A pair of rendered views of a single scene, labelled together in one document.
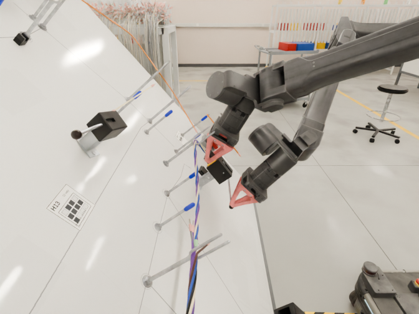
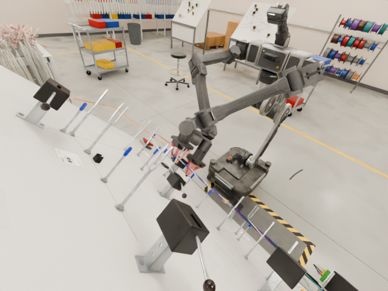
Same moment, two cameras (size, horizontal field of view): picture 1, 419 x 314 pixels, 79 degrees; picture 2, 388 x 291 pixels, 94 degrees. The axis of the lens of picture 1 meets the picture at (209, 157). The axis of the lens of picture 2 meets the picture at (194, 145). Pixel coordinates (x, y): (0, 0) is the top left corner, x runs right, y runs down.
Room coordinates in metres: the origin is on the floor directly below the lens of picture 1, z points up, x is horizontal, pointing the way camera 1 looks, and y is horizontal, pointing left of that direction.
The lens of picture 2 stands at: (0.13, 0.38, 1.76)
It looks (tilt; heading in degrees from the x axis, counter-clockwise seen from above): 41 degrees down; 311
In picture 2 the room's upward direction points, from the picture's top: 7 degrees clockwise
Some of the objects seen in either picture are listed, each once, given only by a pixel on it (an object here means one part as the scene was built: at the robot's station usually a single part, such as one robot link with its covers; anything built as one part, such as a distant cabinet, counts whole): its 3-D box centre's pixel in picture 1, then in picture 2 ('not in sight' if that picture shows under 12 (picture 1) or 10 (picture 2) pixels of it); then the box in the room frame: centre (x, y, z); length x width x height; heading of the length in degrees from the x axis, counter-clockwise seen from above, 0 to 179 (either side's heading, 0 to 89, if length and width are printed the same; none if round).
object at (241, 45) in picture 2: not in sight; (237, 51); (0.93, -0.88, 1.45); 0.09 x 0.08 x 0.12; 0
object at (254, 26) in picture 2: not in sight; (254, 43); (2.78, -4.55, 0.83); 1.18 x 0.72 x 1.65; 179
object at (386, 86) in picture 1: (386, 113); (179, 70); (3.25, -2.36, 0.34); 0.58 x 0.55 x 0.69; 121
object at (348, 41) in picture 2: not in sight; (346, 53); (1.00, -6.45, 0.81); 1.29 x 0.55 x 1.62; 0
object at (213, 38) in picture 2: not in sight; (210, 40); (5.59, -6.03, 0.22); 1.20 x 0.80 x 0.44; 93
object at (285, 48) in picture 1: (280, 76); (101, 49); (4.66, -1.27, 0.54); 0.99 x 0.50 x 1.08; 102
